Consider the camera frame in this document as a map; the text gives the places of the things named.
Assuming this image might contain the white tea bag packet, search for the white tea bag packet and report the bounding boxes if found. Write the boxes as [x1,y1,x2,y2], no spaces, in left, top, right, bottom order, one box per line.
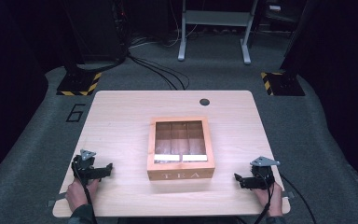
[153,153,181,162]
[182,154,209,162]

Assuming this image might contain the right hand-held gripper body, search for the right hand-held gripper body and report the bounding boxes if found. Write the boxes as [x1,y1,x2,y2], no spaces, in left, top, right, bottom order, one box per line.
[247,156,282,191]

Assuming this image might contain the black floor cables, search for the black floor cables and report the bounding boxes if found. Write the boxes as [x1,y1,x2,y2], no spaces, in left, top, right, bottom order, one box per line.
[126,50,191,91]

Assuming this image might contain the left hand-held gripper black cable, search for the left hand-held gripper black cable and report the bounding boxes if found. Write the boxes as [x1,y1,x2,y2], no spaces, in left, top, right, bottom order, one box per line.
[71,156,99,224]

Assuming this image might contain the person's right hand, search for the person's right hand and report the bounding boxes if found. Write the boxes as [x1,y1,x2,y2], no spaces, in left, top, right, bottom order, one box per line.
[254,181,284,217]

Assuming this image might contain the person's left hand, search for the person's left hand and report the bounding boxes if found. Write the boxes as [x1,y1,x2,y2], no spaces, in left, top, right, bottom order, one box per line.
[64,178,101,213]

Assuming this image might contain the white metal desk frame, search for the white metal desk frame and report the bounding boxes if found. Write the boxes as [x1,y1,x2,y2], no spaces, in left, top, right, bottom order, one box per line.
[177,0,259,65]

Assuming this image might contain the hand-held gripper black cable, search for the hand-held gripper black cable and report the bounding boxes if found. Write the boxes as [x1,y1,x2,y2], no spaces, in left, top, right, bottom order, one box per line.
[71,156,99,224]
[253,171,276,224]

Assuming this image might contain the wooden tea box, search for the wooden tea box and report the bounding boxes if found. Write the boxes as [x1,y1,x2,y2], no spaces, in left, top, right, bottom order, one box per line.
[146,116,216,182]

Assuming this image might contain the black hazard-striped stand base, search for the black hazard-striped stand base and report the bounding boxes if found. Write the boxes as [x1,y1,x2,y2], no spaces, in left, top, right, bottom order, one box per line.
[259,71,306,97]
[56,71,103,97]

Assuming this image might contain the grey metal table bracket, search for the grey metal table bracket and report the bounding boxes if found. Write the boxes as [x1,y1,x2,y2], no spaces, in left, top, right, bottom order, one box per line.
[281,190,296,201]
[46,191,67,208]

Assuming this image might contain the black cable beside table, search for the black cable beside table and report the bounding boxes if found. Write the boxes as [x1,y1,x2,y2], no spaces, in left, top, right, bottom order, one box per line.
[280,174,318,224]

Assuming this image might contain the black equipment cabinet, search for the black equipment cabinet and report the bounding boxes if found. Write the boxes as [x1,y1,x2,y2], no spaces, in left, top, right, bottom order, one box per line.
[62,0,129,64]

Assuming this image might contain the right hand-held gripper black cable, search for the right hand-held gripper black cable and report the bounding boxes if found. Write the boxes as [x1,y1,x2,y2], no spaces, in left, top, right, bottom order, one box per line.
[253,171,276,224]

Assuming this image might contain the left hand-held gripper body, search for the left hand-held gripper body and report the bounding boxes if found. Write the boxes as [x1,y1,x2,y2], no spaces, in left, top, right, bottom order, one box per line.
[71,148,106,187]

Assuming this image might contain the black stand post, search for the black stand post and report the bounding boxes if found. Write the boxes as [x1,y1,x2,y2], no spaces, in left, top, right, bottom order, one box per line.
[59,0,87,76]
[280,0,320,74]

